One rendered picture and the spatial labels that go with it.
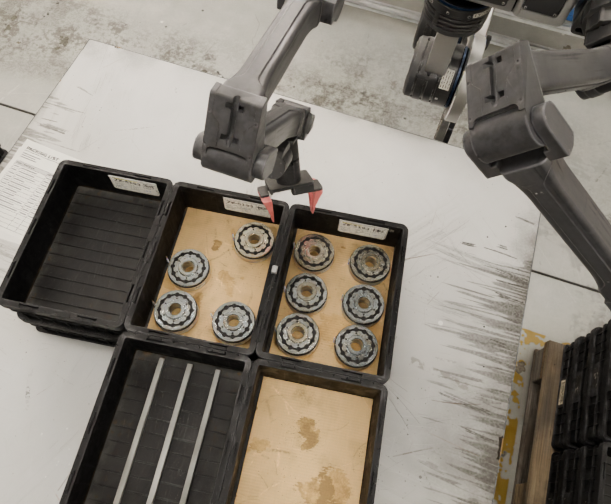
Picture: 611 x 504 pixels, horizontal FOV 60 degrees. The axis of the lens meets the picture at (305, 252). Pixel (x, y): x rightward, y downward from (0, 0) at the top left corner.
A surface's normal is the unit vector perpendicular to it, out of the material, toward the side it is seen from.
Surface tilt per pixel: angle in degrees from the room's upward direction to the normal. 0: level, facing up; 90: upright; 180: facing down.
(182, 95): 0
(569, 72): 41
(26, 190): 0
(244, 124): 56
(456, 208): 0
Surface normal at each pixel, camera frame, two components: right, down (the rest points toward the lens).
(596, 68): 0.63, -0.09
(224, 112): -0.23, 0.47
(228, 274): 0.04, -0.43
